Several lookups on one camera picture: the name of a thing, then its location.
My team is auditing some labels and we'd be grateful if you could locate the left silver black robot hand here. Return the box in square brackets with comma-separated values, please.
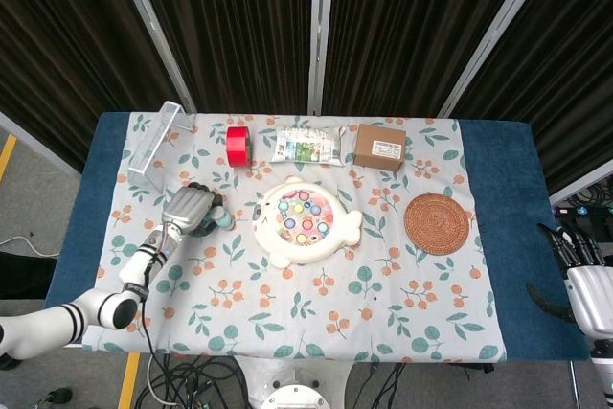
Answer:
[160, 182, 225, 239]

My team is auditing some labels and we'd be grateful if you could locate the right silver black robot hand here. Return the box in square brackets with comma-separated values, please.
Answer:
[525, 221, 613, 341]

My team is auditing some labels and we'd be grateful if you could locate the teal toy hammer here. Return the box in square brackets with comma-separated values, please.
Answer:
[210, 207, 236, 232]

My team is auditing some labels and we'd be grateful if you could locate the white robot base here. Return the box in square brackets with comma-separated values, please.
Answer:
[237, 353, 359, 409]

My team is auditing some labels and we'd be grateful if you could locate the white fish-shaped toy game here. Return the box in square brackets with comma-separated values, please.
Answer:
[252, 175, 364, 269]

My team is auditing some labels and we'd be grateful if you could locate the silver metal mesh rack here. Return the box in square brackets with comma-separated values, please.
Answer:
[126, 101, 198, 196]

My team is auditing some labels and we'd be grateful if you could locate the red tape roll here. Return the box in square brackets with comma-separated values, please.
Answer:
[225, 125, 253, 170]

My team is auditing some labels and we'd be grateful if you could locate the black power strip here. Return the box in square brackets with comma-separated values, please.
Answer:
[554, 205, 613, 217]

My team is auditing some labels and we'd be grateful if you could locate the printed snack packet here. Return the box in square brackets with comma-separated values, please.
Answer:
[268, 124, 348, 168]

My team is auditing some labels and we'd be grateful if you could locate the floral printed tablecloth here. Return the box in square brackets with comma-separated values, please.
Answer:
[80, 111, 508, 365]

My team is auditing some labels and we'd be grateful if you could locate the blue table cover cloth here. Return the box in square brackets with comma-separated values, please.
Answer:
[45, 110, 591, 363]

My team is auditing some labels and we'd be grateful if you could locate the round woven rattan coaster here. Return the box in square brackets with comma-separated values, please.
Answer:
[403, 192, 472, 255]

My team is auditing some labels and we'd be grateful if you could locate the black partition panel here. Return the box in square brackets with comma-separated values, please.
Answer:
[321, 0, 535, 118]
[0, 0, 167, 175]
[449, 0, 613, 195]
[127, 0, 317, 116]

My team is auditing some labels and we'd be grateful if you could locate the brown cardboard box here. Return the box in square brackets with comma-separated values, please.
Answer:
[352, 123, 408, 173]

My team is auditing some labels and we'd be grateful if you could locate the white floor cable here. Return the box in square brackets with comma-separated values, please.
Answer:
[145, 354, 179, 406]

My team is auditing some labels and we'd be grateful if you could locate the black floor cable bundle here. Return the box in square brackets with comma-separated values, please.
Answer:
[133, 353, 253, 409]

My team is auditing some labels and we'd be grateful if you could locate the silver partition post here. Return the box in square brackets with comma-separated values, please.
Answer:
[306, 0, 335, 117]
[436, 0, 561, 119]
[107, 0, 197, 116]

